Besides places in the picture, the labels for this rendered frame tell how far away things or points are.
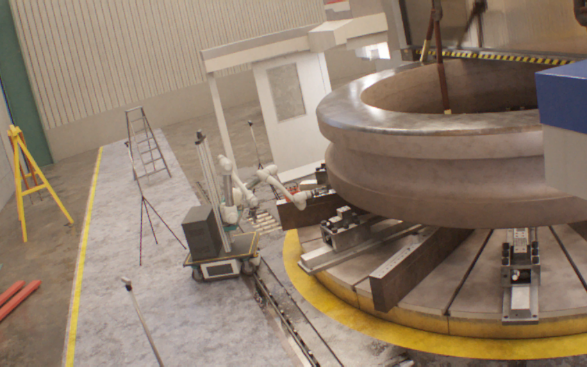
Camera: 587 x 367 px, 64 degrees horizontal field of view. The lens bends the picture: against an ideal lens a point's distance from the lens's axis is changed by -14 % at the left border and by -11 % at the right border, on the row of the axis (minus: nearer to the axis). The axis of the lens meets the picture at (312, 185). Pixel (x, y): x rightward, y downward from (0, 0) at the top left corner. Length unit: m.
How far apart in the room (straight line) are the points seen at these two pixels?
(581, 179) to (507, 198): 3.05
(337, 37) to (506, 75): 2.87
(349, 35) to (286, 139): 2.41
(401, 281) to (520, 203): 1.30
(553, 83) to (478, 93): 7.30
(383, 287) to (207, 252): 2.71
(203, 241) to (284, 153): 3.68
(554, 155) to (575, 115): 0.19
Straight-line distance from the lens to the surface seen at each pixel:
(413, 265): 4.99
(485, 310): 4.66
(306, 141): 9.85
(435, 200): 4.86
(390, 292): 4.76
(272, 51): 9.35
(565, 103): 1.66
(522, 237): 4.66
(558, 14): 7.04
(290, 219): 6.80
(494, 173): 4.74
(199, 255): 6.66
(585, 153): 1.66
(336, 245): 5.64
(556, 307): 4.66
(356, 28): 8.60
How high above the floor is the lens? 3.00
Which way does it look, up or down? 19 degrees down
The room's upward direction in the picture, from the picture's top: 12 degrees counter-clockwise
